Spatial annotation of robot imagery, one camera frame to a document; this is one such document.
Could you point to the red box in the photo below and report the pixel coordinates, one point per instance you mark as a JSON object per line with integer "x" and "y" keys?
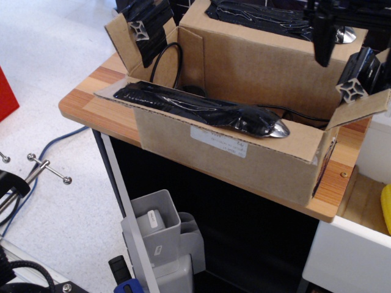
{"x": 9, "y": 103}

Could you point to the taped metal spoon rear flap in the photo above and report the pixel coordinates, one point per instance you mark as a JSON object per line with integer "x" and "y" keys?
{"x": 278, "y": 17}

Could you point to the blue black tool handle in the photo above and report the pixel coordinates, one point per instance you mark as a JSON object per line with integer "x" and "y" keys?
{"x": 122, "y": 276}

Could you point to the grey plastic bin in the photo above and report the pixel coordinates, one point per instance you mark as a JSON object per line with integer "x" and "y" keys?
{"x": 159, "y": 224}

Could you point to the metal clamp with black jaw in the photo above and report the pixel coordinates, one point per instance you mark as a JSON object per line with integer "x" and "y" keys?
{"x": 20, "y": 187}

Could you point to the grey metal table leg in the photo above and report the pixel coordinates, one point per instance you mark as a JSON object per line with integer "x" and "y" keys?
{"x": 131, "y": 233}

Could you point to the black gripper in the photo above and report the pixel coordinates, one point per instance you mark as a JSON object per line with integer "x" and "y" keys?
{"x": 360, "y": 14}

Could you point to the yellow object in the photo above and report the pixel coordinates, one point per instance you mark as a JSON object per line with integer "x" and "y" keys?
{"x": 385, "y": 205}

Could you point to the aluminium frame rail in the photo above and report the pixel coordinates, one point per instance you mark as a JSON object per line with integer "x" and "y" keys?
{"x": 29, "y": 275}

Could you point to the brown cardboard box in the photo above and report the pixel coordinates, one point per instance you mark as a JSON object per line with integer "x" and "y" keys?
{"x": 244, "y": 65}

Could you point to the white storage box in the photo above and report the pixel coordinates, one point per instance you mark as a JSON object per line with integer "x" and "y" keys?
{"x": 352, "y": 253}

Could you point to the black round object in box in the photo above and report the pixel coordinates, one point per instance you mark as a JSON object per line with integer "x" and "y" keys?
{"x": 193, "y": 89}

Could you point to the taped aluminium profile left flap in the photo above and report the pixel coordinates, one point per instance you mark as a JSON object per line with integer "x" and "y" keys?
{"x": 147, "y": 20}

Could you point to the grey plastic holder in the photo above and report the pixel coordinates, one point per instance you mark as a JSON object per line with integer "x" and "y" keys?
{"x": 192, "y": 258}

